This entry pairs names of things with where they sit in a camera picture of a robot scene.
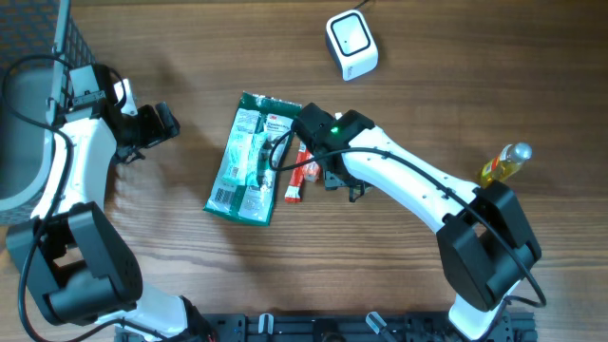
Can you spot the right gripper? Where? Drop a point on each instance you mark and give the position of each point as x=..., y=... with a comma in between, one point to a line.
x=332, y=182

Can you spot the white barcode scanner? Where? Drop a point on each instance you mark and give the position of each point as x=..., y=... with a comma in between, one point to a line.
x=351, y=44

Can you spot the red tissue pack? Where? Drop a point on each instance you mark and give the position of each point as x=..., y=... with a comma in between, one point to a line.
x=311, y=171

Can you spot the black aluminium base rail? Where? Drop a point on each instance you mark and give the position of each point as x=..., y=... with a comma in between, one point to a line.
x=423, y=326

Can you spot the grey plastic mesh basket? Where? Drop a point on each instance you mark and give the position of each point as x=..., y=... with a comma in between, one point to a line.
x=39, y=90

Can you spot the red white snack packet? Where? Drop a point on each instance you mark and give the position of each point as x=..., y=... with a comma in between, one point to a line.
x=292, y=194

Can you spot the green foil packet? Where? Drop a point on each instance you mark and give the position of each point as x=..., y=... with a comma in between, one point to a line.
x=244, y=189

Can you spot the yellow oil bottle silver cap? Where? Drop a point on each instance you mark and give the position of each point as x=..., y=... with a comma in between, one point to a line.
x=508, y=162

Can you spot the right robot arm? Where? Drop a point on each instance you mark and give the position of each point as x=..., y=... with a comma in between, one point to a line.
x=486, y=244

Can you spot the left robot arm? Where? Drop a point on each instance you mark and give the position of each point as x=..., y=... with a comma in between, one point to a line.
x=73, y=263

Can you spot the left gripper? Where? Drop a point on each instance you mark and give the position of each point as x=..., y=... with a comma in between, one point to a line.
x=154, y=132

